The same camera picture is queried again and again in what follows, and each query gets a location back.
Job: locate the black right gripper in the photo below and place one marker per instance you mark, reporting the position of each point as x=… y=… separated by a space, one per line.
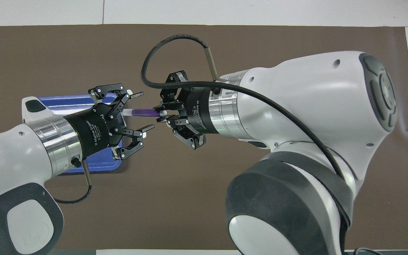
x=198 y=109

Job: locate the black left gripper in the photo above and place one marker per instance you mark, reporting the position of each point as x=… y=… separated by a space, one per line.
x=96 y=131

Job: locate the purple pen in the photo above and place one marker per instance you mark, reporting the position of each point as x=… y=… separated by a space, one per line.
x=142 y=112

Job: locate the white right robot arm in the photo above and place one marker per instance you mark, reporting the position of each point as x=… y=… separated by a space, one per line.
x=313 y=106

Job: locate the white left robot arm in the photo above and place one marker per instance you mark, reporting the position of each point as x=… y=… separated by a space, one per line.
x=12 y=159

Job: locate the blue plastic tray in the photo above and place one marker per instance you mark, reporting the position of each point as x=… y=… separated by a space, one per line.
x=69 y=101

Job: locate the brown table mat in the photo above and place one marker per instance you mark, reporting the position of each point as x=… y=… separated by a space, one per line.
x=154 y=212

